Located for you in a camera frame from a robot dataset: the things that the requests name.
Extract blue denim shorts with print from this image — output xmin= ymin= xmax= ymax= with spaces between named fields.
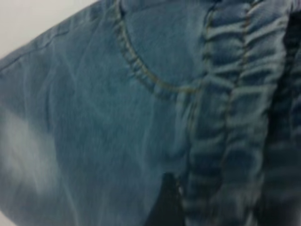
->
xmin=0 ymin=0 xmax=301 ymax=226

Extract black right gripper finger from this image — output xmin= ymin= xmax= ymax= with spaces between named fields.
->
xmin=149 ymin=173 xmax=188 ymax=226

